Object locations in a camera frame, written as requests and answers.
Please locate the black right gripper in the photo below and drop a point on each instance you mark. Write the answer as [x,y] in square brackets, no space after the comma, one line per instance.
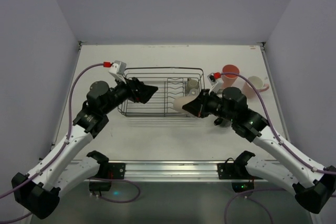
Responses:
[203,104]

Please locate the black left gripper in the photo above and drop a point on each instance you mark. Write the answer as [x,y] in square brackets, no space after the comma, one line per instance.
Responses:
[135,92]

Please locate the beige tall cup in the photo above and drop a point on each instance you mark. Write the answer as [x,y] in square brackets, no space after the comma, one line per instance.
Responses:
[180,102]

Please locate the black mug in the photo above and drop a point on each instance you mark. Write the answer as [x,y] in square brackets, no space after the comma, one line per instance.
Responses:
[221,122]

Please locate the salmon pink plastic cup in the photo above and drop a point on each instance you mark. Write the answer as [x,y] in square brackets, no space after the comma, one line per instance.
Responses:
[229,75]

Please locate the pink faceted mug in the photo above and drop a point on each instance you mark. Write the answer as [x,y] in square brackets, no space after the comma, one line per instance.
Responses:
[258,84]

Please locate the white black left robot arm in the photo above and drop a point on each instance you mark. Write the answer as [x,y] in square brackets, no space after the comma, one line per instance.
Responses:
[40,190]

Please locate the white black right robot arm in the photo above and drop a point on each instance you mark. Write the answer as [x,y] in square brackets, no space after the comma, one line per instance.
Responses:
[311,183]

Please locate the grey beige small mug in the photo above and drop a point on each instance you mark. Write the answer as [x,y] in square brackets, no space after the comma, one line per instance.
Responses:
[191,84]

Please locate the grey wire dish rack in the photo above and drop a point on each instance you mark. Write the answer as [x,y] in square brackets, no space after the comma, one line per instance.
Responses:
[171,83]

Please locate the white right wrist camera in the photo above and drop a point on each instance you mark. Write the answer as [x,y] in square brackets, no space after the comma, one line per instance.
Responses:
[216,81]

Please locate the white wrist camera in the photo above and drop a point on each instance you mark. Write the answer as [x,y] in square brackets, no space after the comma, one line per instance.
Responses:
[117,70]
[216,81]

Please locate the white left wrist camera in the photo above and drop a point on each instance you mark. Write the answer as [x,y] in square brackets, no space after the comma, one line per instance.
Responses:
[117,70]

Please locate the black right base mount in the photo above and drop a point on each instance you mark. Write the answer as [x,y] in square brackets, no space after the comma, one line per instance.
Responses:
[241,181]

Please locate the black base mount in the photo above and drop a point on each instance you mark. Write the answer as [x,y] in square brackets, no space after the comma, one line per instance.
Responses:
[115,170]
[241,181]

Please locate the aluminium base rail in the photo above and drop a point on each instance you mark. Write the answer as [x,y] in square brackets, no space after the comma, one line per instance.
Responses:
[171,171]

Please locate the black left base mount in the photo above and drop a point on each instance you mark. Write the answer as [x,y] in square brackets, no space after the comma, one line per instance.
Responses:
[115,170]

